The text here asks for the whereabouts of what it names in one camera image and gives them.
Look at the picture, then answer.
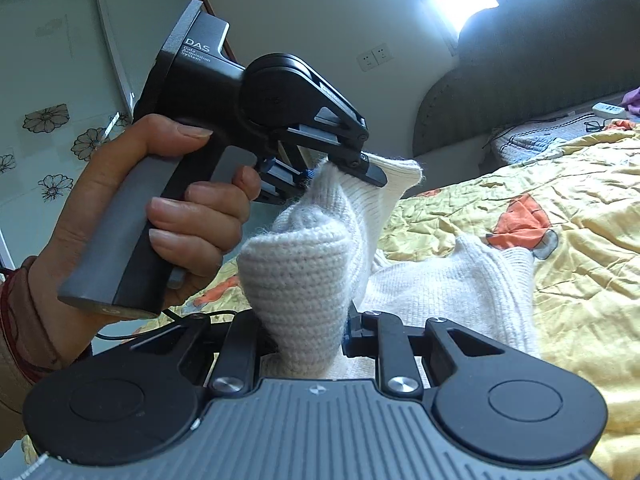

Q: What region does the white wall socket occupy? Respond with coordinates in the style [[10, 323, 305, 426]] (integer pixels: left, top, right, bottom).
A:
[[356, 42, 391, 72]]

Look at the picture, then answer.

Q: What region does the yellow printed bedspread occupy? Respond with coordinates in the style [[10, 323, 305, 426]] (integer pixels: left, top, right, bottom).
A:
[[22, 122, 640, 480]]

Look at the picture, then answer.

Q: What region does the person's left hand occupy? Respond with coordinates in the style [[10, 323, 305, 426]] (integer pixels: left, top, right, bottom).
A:
[[27, 114, 263, 367]]

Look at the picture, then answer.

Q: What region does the flower print sliding wardrobe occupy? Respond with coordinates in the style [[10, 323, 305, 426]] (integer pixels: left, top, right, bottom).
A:
[[0, 0, 211, 271]]

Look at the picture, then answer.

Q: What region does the person's left forearm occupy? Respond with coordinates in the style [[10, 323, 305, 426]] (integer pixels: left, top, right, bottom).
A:
[[0, 255, 96, 466]]

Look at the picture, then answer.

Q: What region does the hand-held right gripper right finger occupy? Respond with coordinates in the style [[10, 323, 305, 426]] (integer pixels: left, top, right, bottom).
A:
[[343, 300, 507, 397]]

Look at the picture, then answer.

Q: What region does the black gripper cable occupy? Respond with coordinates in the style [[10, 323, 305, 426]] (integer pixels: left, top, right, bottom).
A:
[[95, 307, 241, 342]]

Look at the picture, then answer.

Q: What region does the cream knit sweater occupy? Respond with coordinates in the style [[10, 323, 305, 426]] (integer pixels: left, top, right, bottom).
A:
[[237, 155, 544, 382]]

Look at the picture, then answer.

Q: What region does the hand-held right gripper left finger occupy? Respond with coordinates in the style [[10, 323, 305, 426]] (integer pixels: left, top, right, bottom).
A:
[[131, 316, 275, 396]]

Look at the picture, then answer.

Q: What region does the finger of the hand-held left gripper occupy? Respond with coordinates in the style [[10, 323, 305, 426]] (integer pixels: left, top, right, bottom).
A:
[[257, 156, 314, 207], [279, 79, 389, 187]]

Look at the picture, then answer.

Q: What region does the patterned grey pillow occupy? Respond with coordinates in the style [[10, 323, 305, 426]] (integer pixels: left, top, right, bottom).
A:
[[482, 120, 576, 171]]

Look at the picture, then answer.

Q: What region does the dark green scalloped headboard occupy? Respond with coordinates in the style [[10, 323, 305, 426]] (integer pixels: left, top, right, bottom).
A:
[[412, 0, 640, 161]]

